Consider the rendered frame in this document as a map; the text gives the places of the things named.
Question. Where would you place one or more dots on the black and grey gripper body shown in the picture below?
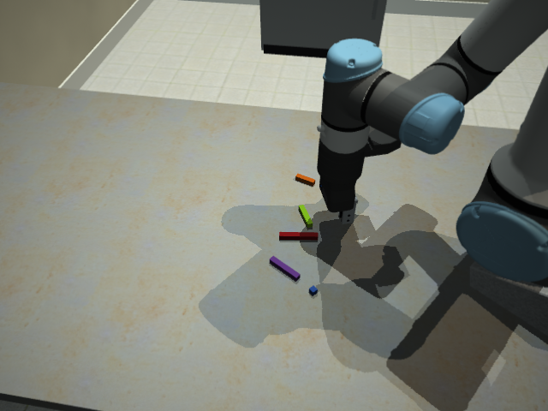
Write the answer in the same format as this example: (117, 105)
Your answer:
(341, 158)

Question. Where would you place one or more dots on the lime green rod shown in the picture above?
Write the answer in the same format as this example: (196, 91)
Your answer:
(305, 216)

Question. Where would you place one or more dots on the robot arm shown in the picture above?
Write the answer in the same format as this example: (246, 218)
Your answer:
(505, 227)

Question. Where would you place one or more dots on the purple rod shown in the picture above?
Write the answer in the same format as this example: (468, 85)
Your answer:
(284, 268)

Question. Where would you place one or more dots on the orange rod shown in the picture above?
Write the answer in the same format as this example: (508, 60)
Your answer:
(305, 179)

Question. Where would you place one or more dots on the dark red rod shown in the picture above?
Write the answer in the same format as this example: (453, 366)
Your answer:
(298, 236)

